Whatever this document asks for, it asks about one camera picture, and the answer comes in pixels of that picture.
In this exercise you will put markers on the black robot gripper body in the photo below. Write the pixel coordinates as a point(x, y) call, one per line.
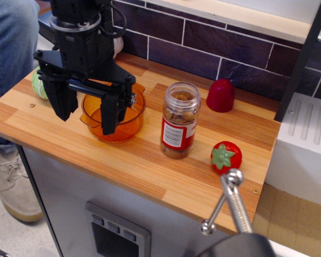
point(85, 61)

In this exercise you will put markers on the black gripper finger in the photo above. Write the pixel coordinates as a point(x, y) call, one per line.
point(113, 110)
point(63, 100)

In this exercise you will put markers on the clear almond jar red label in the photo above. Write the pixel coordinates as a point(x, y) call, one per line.
point(181, 107)

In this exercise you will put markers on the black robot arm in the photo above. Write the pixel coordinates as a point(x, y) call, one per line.
point(80, 11)

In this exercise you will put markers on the orange transparent plastic pot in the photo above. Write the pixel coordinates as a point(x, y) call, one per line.
point(131, 124)

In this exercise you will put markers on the green toy cabbage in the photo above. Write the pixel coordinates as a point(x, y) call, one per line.
point(37, 85)

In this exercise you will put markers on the toy ice cream cone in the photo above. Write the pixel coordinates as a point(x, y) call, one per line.
point(118, 46)

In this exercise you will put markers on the black chair armrest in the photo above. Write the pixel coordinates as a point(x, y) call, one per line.
point(46, 32)

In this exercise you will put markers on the person's leg in jeans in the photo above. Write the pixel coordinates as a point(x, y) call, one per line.
point(19, 29)

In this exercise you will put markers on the beige suede shoe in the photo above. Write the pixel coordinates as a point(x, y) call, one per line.
point(16, 192)

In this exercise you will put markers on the dark red jar lid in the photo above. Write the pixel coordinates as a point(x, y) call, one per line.
point(221, 96)

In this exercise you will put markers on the red toy strawberry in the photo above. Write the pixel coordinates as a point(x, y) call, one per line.
point(225, 155)

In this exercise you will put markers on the grey oven control panel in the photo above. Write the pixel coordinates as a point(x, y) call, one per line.
point(113, 235)

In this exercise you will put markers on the metal clamp screw handle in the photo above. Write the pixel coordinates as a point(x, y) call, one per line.
point(230, 183)

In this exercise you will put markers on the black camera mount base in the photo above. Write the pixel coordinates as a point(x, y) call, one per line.
point(241, 244)

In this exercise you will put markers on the black vertical shelf post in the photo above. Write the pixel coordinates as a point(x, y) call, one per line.
point(307, 48)

